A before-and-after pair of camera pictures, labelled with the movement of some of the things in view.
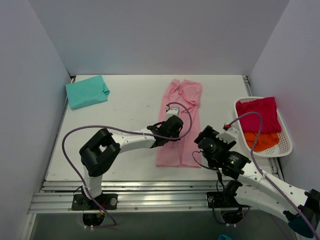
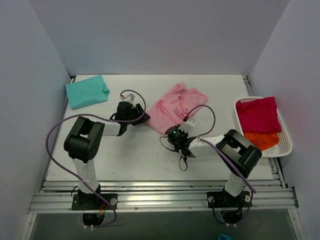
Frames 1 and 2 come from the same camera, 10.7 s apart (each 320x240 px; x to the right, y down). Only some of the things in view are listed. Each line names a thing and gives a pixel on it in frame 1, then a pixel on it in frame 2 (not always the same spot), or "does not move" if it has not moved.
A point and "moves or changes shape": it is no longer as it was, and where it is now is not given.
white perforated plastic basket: (283, 149) does not move
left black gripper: (176, 124) to (138, 114)
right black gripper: (203, 135) to (173, 139)
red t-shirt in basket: (267, 107) does not move
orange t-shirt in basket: (264, 141) does not move
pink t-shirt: (180, 152) moves or changes shape
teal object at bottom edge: (223, 237) does not move
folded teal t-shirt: (87, 92) does not move
